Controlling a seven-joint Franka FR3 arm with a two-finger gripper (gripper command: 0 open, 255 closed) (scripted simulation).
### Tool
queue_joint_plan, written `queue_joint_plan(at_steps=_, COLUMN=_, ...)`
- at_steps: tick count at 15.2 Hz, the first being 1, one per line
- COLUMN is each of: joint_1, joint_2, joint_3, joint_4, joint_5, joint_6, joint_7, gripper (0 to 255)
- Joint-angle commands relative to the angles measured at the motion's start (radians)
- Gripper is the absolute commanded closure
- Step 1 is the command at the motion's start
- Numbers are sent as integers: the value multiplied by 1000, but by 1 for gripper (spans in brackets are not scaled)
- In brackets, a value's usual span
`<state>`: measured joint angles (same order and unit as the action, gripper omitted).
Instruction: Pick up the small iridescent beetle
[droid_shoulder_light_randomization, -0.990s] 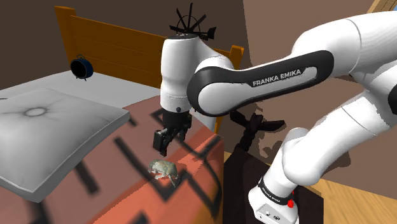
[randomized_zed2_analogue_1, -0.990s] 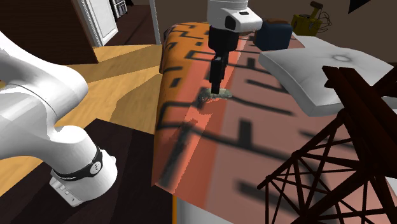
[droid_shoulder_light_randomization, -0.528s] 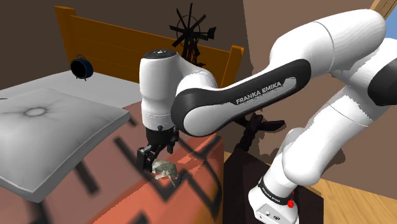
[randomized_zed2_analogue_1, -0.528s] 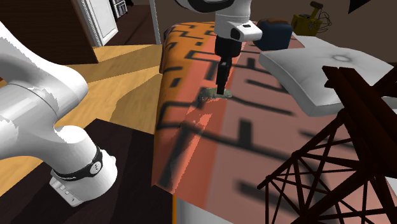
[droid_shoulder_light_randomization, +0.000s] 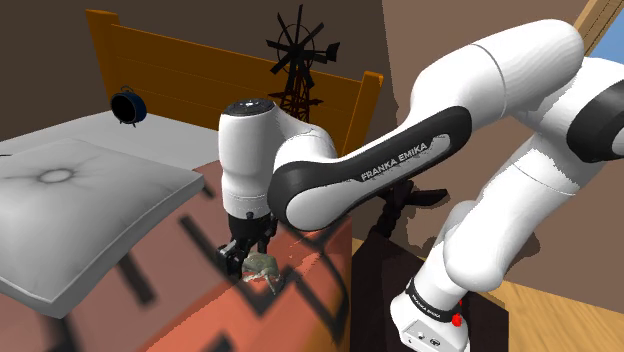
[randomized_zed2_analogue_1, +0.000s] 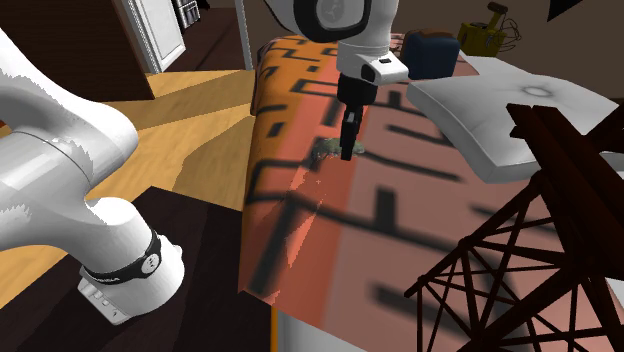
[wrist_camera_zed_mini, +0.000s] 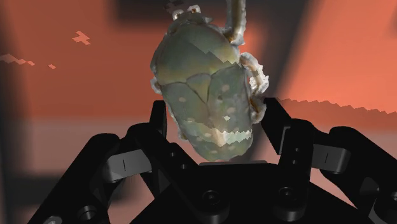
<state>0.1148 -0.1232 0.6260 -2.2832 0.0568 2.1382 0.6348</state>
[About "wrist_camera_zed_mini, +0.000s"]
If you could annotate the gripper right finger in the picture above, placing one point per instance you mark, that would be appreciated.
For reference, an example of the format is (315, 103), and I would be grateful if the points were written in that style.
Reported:
(299, 145)

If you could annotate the green spotted crab figure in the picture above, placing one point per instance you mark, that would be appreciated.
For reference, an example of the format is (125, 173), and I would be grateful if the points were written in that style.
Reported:
(206, 90)

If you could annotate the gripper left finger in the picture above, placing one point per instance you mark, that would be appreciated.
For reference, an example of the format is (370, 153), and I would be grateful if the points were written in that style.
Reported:
(145, 145)

